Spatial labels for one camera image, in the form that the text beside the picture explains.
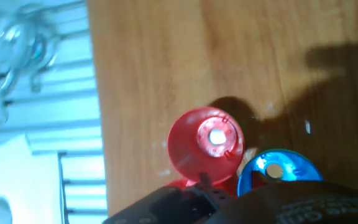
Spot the varnished wooden board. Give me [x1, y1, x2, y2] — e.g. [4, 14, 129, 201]
[85, 0, 358, 215]

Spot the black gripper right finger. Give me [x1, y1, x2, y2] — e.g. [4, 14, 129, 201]
[250, 170, 272, 189]

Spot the clear drinking glass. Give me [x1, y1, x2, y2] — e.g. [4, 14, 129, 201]
[0, 6, 62, 94]

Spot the white blank paper sheet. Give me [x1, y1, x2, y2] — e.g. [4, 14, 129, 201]
[0, 133, 63, 224]

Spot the blue plastic cup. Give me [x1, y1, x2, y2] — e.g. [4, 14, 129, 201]
[237, 148, 324, 197]

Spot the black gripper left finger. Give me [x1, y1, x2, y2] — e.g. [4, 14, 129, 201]
[103, 172, 234, 224]

